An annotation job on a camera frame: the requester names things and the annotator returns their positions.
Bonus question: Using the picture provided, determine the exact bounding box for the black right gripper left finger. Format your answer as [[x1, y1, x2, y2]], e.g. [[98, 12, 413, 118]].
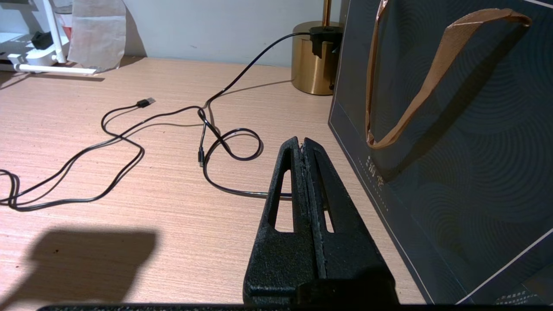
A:
[[243, 136, 321, 305]]

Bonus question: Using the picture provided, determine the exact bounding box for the white router with antennas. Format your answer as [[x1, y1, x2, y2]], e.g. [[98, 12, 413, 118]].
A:
[[0, 0, 98, 76]]

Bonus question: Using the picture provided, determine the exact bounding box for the black clip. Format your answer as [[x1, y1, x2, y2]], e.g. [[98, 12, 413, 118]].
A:
[[31, 31, 54, 50]]

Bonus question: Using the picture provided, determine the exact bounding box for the black lamp power cord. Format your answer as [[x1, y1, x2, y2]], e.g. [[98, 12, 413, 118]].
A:
[[201, 32, 312, 199]]

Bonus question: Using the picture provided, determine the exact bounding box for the clear bottle red label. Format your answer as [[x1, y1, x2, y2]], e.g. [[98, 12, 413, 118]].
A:
[[54, 4, 74, 41]]

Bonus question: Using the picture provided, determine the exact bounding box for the black lamp switch box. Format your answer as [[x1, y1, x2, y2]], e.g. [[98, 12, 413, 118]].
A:
[[309, 26, 345, 59]]

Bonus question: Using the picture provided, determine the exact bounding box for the black usb cable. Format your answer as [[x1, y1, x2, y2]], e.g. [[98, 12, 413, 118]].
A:
[[0, 97, 209, 212]]

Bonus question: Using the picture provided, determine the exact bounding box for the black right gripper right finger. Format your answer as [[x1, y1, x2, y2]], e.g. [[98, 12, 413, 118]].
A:
[[302, 137, 399, 305]]

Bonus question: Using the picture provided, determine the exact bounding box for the black gift bag gold handle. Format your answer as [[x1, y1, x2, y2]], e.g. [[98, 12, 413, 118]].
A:
[[327, 0, 553, 305]]

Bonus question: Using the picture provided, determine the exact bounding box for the brass desk lamp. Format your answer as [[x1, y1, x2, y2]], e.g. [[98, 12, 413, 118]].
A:
[[291, 0, 344, 95]]

